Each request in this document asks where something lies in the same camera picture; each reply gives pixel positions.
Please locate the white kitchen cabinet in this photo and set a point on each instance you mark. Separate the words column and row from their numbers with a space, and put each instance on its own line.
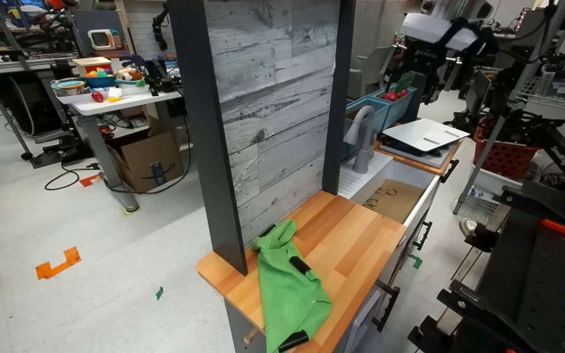
column 407, row 252

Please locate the white work table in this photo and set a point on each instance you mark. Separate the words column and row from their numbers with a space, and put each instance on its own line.
column 118, row 105

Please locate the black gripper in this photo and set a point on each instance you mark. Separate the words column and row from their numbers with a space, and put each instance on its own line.
column 426, row 62

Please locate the small orange floor tape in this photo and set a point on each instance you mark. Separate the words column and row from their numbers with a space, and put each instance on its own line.
column 89, row 180

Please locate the red plastic crate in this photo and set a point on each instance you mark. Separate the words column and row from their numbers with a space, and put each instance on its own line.
column 509, row 158

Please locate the small black clip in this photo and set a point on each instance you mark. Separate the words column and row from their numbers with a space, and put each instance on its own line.
column 301, row 266

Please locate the red toy in bin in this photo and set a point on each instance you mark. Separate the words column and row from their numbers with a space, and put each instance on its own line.
column 395, row 97

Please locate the white sink basin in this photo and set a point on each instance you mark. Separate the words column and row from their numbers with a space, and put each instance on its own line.
column 393, row 197

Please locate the brown cardboard box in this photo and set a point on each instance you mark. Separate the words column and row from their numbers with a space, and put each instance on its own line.
column 152, row 160

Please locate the white tray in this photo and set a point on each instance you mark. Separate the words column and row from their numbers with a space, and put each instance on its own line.
column 426, row 135

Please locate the blue bowl with toy fruit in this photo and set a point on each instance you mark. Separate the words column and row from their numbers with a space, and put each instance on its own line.
column 99, row 80

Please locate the small blue storage bin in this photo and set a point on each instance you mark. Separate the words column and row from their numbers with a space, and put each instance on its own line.
column 401, row 111

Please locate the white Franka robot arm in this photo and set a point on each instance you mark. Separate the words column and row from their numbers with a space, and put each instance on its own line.
column 426, row 27

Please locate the wooden kitchen countertop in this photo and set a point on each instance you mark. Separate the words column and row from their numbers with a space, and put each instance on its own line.
column 348, row 237

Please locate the wooden toy box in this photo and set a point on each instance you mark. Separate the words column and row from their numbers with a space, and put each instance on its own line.
column 91, row 64

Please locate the green toy in bin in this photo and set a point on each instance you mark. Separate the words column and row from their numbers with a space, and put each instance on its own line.
column 405, row 82

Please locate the wide dark kitchen post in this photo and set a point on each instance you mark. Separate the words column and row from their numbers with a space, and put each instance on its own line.
column 211, row 131

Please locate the black device on table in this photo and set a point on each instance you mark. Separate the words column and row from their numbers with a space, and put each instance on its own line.
column 162, row 76

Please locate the green cloth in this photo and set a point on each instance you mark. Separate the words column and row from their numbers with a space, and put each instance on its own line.
column 289, row 295

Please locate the narrow dark kitchen post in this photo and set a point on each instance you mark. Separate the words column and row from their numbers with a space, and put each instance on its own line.
column 336, row 99

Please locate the green floor tape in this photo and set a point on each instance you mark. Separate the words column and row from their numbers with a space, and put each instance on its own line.
column 415, row 262
column 160, row 293

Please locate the large blue storage bin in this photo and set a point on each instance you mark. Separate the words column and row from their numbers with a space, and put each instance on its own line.
column 381, row 115

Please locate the yellow white toy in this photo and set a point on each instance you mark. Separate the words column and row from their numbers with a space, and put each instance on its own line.
column 115, row 95

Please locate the wooden stove counter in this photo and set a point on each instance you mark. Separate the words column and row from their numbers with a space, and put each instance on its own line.
column 426, row 166

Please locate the black perforated equipment stand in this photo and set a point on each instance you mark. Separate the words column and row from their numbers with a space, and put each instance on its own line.
column 544, row 288

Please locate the round silver disc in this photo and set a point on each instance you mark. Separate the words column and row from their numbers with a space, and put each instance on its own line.
column 470, row 229

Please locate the grey wood-look backsplash panel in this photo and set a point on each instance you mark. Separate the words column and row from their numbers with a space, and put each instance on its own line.
column 270, row 99

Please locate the small screen device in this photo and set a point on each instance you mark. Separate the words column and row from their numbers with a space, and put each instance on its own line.
column 103, row 40

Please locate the large orange floor tape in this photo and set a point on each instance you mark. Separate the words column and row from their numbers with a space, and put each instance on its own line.
column 58, row 266

